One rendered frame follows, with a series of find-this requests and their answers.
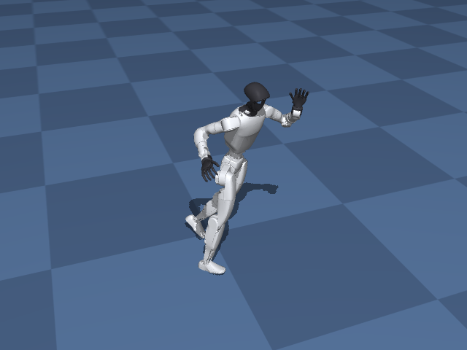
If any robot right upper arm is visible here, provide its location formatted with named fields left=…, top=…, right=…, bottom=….
left=200, top=117, right=240, bottom=140

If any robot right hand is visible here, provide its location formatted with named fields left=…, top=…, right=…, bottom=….
left=201, top=155, right=220, bottom=182

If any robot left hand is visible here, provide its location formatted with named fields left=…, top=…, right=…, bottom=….
left=289, top=88, right=309, bottom=116

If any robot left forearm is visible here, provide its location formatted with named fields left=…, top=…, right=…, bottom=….
left=286, top=110, right=301, bottom=124

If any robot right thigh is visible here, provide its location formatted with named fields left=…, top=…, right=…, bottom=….
left=210, top=166, right=236, bottom=229

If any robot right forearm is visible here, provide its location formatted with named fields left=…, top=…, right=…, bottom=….
left=194, top=128, right=210, bottom=161

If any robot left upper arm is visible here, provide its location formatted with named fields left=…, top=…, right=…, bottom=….
left=263, top=104, right=292, bottom=128

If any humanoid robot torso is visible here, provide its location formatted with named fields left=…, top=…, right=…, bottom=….
left=220, top=105, right=266, bottom=174

